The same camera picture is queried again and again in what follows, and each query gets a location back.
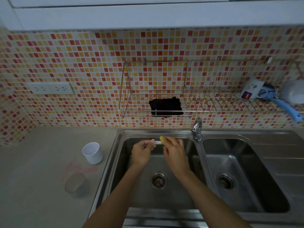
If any person's left forearm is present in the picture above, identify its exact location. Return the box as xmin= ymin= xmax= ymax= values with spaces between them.
xmin=82 ymin=164 xmax=152 ymax=228

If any grey plastic container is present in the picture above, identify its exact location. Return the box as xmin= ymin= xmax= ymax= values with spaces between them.
xmin=280 ymin=79 xmax=304 ymax=105

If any white plastic cup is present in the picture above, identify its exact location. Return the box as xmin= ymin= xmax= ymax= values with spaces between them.
xmin=82 ymin=142 xmax=104 ymax=165

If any chrome faucet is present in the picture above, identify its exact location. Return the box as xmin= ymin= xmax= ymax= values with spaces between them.
xmin=192 ymin=117 xmax=204 ymax=143

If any white upper cabinet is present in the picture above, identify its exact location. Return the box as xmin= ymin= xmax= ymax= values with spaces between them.
xmin=0 ymin=0 xmax=304 ymax=32

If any person's right forearm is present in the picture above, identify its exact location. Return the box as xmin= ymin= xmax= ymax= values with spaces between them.
xmin=174 ymin=167 xmax=253 ymax=228

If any stainless steel double sink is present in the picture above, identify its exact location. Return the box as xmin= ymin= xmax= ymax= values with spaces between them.
xmin=88 ymin=128 xmax=304 ymax=228

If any metal wire wall rack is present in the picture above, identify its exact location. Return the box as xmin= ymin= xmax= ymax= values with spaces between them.
xmin=118 ymin=57 xmax=304 ymax=119

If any person's right hand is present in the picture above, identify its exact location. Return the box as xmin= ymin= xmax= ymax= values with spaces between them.
xmin=162 ymin=137 xmax=191 ymax=175

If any clear glass tumbler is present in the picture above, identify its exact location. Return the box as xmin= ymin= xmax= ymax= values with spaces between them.
xmin=64 ymin=172 xmax=90 ymax=199

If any blue handled brush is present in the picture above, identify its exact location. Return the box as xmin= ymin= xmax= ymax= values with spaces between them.
xmin=261 ymin=83 xmax=303 ymax=123

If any black cloth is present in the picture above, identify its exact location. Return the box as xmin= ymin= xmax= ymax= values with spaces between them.
xmin=149 ymin=96 xmax=185 ymax=120

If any metal sink drain strainer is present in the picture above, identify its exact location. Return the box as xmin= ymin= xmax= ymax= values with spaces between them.
xmin=152 ymin=171 xmax=168 ymax=190
xmin=216 ymin=173 xmax=234 ymax=190

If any person's left hand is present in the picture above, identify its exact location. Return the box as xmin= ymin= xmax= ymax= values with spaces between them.
xmin=131 ymin=139 xmax=156 ymax=170

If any white wall power outlet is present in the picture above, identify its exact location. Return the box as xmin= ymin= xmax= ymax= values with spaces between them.
xmin=26 ymin=82 xmax=75 ymax=95

